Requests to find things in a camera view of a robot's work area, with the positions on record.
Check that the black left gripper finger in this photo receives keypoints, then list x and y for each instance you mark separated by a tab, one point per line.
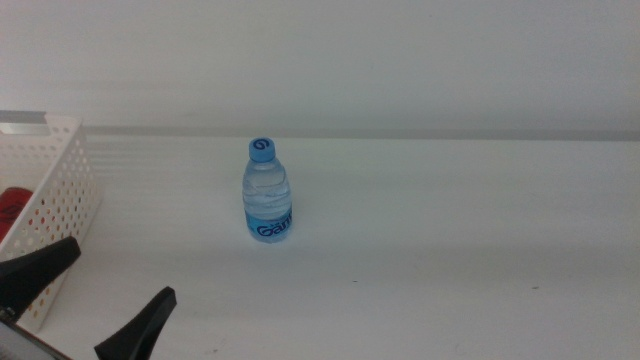
35	275
142	325

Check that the red soda can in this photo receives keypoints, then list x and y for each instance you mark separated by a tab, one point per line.
12	207

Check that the white perforated plastic basket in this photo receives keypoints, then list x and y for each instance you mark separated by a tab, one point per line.
65	175

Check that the clear water bottle blue cap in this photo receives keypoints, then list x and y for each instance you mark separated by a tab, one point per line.
267	200

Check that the grey metal bar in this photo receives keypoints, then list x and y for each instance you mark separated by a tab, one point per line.
22	116

